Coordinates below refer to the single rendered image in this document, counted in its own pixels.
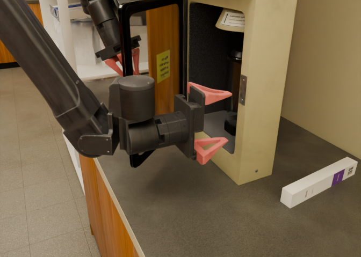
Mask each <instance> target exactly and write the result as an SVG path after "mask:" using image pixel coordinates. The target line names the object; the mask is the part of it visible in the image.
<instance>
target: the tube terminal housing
mask: <svg viewBox="0 0 361 257"><path fill-rule="evenodd" d="M191 3H203V4H208V5H214V6H219V7H223V8H228V9H233V10H239V11H242V12H243V13H244V16H245V28H244V40H243V53H242V66H241V74H242V75H245V76H247V88H246V99H245V106H244V105H242V104H241V103H239V104H238V111H237V124H236V137H235V150H234V154H232V155H231V154H230V153H229V152H227V151H226V150H225V149H224V148H223V147H221V148H220V149H219V150H218V151H217V152H216V153H215V154H214V155H213V156H212V157H211V158H210V160H211V161H213V162H214V163H215V164H216V165H217V166H218V167H219V168H220V169H222V170H223V171H224V172H225V173H226V174H227V175H228V176H229V177H230V178H231V179H232V180H233V181H234V182H235V183H236V184H237V185H241V184H244V183H247V182H251V181H254V180H257V179H260V178H263V177H266V176H268V175H271V174H272V168H273V161H274V157H275V150H276V143H277V136H278V129H279V121H280V114H281V107H282V103H283V95H284V88H285V81H286V74H287V66H288V59H289V55H290V47H291V40H292V33H293V26H294V19H295V11H296V7H297V0H188V17H187V83H188V71H189V5H190V4H191Z"/></svg>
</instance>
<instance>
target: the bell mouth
mask: <svg viewBox="0 0 361 257"><path fill-rule="evenodd" d="M215 26H216V27H217V28H219V29H222V30H226V31H232V32H242V33H244V28H245V16H244V13H243V12H242V11H239V10H233V9H228V8H223V11H222V13H221V15H220V17H219V19H218V21H217V23H216V25H215Z"/></svg>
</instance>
